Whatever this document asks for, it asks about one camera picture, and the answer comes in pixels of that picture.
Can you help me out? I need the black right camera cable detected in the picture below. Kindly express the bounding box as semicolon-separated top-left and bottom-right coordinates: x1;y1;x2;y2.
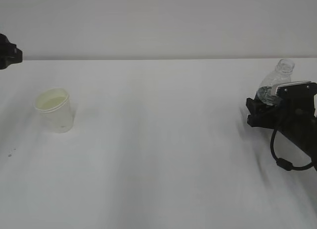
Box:
270;114;317;172

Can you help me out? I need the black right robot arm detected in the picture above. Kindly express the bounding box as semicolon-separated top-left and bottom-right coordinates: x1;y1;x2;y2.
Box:
246;97;317;171

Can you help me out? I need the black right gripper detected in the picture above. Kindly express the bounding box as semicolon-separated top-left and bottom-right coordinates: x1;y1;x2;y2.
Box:
246;98;317;140

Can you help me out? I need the clear green-label water bottle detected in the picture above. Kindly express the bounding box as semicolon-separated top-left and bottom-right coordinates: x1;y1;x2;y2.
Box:
255;58;296;107

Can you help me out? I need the white paper cup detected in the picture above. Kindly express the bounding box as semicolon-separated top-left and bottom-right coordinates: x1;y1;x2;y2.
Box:
34;88;74;133

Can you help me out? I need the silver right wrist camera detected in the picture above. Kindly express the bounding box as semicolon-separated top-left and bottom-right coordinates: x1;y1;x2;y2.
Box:
271;81;317;100

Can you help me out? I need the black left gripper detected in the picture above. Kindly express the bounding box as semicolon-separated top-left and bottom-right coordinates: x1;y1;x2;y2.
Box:
0;34;23;70

